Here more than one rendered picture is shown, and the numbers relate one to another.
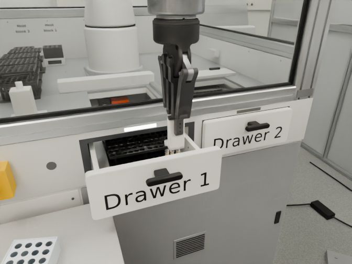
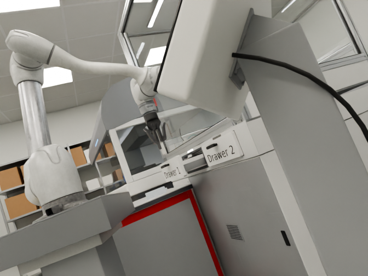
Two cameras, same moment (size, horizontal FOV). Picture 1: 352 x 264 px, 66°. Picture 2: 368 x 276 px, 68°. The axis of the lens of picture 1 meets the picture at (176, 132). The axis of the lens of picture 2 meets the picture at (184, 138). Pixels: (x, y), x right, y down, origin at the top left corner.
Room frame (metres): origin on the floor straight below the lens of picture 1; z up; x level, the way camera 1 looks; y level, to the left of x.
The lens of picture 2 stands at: (0.48, -1.45, 0.85)
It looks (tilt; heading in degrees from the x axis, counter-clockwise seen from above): 6 degrees up; 85
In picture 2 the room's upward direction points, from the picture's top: 21 degrees counter-clockwise
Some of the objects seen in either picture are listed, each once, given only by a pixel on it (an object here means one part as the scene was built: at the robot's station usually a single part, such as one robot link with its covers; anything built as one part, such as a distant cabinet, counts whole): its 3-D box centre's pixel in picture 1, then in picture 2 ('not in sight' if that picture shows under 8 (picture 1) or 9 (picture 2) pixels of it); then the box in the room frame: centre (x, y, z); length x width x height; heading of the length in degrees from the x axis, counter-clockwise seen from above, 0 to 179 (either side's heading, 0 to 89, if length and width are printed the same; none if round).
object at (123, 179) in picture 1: (158, 181); (172, 169); (0.47, 0.04, 0.87); 0.29 x 0.02 x 0.11; 111
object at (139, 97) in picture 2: not in sight; (142, 90); (0.47, -0.01, 1.33); 0.13 x 0.11 x 0.16; 124
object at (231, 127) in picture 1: (248, 131); (220, 150); (0.71, -0.21, 0.87); 0.29 x 0.02 x 0.11; 111
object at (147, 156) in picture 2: not in sight; (151, 156); (0.30, 1.80, 1.13); 1.78 x 1.14 x 0.45; 111
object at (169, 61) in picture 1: (178, 88); (154, 133); (0.45, 0.00, 1.08); 0.04 x 0.01 x 0.11; 111
